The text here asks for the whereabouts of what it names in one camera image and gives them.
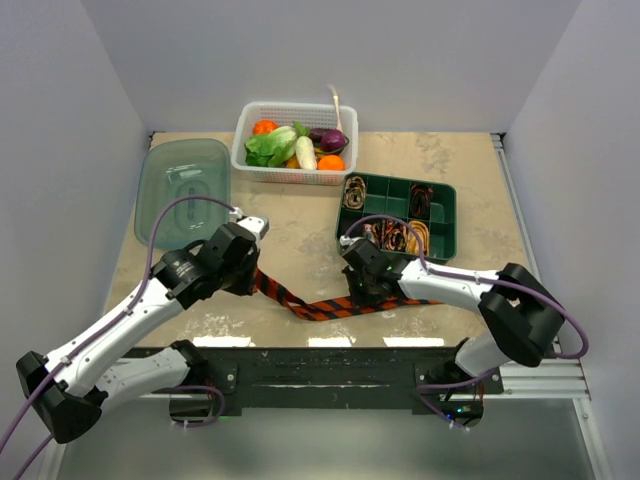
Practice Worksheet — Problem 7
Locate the orange navy striped tie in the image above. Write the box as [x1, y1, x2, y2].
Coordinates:
[255, 268, 438, 322]

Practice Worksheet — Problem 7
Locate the orange pepper back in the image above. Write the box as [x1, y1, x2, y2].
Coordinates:
[253, 120, 278, 135]

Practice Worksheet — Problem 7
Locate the red patterned rolled tie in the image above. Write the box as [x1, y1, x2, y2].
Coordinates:
[380, 220, 407, 252]

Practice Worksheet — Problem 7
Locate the green compartment tray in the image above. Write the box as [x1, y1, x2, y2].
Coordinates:
[335, 172, 457, 264]

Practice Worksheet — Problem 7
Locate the white perforated basket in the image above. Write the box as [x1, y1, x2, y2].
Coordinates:
[231, 102, 359, 185]

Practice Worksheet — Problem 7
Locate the white radish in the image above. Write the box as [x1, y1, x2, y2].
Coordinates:
[295, 136, 317, 170]

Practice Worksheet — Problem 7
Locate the clear teal plastic container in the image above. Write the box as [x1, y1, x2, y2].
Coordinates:
[134, 138, 231, 250]

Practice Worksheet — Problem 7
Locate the black orange rolled tie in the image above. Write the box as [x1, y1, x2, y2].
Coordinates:
[409, 184, 434, 220]

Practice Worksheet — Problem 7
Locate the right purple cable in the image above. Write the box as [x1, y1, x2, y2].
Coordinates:
[342, 214, 590, 434]

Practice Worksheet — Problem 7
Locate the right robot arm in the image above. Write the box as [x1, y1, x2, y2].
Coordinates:
[339, 236, 564, 393]

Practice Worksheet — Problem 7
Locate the brown patterned rolled tie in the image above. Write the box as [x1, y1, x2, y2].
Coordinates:
[343, 176, 366, 210]

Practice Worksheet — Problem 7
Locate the colourful rolled tie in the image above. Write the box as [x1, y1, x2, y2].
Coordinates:
[362, 222, 381, 246]

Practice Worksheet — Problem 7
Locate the green lettuce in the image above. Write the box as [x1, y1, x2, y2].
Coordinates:
[244, 126, 298, 168]

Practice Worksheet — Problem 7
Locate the garlic stalk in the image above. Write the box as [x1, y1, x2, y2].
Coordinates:
[327, 84, 343, 132]

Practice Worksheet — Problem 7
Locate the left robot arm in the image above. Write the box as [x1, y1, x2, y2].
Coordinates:
[17, 217, 269, 444]

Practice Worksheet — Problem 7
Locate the orange fruit front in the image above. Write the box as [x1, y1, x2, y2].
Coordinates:
[317, 155, 345, 171]

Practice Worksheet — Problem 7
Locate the gold rolled tie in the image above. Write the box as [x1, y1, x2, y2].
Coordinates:
[405, 220, 430, 256]

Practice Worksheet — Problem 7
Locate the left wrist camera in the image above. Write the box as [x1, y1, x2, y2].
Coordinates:
[230, 208, 270, 244]

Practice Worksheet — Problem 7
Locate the purple onion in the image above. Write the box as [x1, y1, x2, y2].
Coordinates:
[320, 129, 347, 153]

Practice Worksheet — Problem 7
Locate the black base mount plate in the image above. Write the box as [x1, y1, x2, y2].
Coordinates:
[124, 347, 505, 419]

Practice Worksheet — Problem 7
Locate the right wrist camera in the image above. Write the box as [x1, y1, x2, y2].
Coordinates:
[338, 235, 362, 250]

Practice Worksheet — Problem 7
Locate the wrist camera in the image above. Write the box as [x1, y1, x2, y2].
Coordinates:
[230, 208, 270, 244]
[338, 235, 362, 250]

